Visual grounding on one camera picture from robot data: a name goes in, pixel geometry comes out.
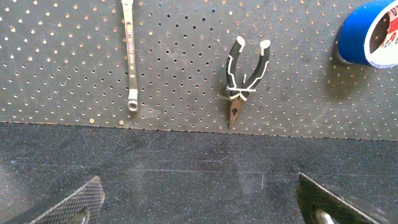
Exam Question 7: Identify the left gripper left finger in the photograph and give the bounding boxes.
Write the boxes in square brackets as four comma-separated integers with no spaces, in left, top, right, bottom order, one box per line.
[2,175,106,224]

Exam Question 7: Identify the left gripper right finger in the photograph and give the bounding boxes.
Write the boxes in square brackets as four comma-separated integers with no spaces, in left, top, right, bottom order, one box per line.
[295,172,398,224]

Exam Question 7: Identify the roll of blue tape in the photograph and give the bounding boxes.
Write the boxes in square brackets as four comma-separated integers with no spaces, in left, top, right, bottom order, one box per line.
[336,0,398,69]

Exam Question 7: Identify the black and white pliers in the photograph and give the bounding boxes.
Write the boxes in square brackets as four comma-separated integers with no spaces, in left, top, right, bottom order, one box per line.
[225,35,271,129]

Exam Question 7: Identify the black pegboard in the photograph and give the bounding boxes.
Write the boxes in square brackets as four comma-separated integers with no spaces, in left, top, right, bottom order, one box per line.
[0,0,398,141]

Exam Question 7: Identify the wrench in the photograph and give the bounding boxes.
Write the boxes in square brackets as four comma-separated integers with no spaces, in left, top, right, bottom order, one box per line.
[121,0,139,112]

